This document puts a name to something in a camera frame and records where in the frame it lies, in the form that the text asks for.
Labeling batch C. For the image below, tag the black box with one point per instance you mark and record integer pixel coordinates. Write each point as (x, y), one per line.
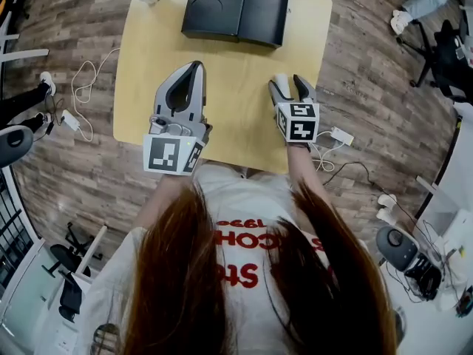
(236, 9)

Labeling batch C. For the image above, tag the person's left forearm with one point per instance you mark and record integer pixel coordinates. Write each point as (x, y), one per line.
(166, 189)

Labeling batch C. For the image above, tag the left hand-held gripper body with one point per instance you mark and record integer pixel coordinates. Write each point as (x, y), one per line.
(166, 154)

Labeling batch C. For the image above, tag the person's white printed t-shirt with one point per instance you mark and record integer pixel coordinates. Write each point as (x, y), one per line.
(244, 250)

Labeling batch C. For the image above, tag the white power adapter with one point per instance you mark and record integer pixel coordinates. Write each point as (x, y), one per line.
(342, 135)
(70, 120)

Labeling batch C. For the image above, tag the person's right forearm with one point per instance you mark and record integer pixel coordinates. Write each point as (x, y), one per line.
(301, 166)

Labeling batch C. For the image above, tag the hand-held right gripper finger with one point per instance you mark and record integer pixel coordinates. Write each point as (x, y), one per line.
(306, 92)
(278, 96)

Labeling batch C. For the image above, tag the grey round device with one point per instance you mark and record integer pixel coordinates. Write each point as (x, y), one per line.
(15, 144)
(397, 248)

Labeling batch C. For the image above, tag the black mesh office chair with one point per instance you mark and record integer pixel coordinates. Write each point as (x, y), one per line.
(443, 61)

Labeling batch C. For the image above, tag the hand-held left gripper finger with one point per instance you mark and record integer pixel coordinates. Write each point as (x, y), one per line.
(162, 94)
(199, 94)

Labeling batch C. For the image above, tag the black electronic device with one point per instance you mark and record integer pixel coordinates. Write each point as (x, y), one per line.
(425, 277)

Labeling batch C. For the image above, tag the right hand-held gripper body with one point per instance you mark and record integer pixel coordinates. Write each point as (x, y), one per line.
(301, 124)

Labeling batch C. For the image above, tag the small white object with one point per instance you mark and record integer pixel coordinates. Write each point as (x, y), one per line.
(282, 81)

